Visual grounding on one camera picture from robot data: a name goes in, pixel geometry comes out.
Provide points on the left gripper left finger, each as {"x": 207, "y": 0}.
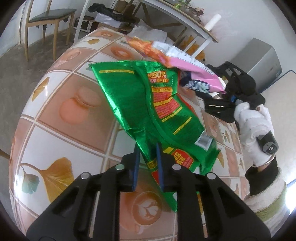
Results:
{"x": 89, "y": 208}

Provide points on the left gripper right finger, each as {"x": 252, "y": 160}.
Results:
{"x": 207, "y": 209}

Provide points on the pink snack bag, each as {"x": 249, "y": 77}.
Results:
{"x": 196, "y": 75}

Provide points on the green snack bag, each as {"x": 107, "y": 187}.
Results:
{"x": 143, "y": 96}

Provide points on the white gloved right hand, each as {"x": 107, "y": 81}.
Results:
{"x": 252, "y": 124}

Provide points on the silver refrigerator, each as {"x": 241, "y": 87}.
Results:
{"x": 259, "y": 60}

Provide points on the yellow plastic bag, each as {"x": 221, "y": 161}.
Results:
{"x": 185, "y": 42}

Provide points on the paper towel roll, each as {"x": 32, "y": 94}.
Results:
{"x": 212, "y": 22}

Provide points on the patterned tablecloth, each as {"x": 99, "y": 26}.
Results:
{"x": 67, "y": 128}

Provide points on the white side table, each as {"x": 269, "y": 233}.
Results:
{"x": 178, "y": 21}

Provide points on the left wooden chair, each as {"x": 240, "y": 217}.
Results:
{"x": 46, "y": 19}

